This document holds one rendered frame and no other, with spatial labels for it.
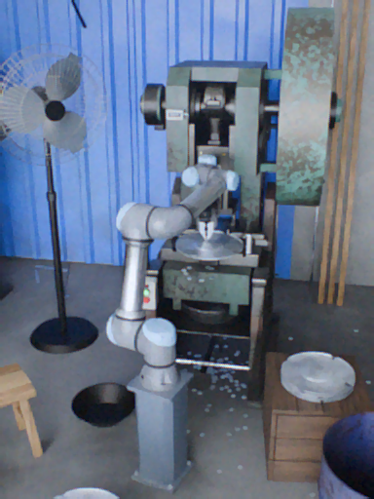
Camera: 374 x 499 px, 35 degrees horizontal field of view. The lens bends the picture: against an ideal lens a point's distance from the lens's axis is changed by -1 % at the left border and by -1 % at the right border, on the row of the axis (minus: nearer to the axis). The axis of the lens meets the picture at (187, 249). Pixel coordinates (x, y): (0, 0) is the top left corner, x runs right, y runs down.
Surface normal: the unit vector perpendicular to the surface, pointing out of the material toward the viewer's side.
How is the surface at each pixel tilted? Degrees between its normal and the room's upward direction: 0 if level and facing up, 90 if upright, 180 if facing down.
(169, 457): 90
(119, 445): 0
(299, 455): 90
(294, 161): 110
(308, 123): 89
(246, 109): 90
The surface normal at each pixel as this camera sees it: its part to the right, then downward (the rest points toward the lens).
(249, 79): -0.14, -0.39
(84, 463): 0.00, -0.92
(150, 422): -0.47, 0.33
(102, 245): -0.19, 0.37
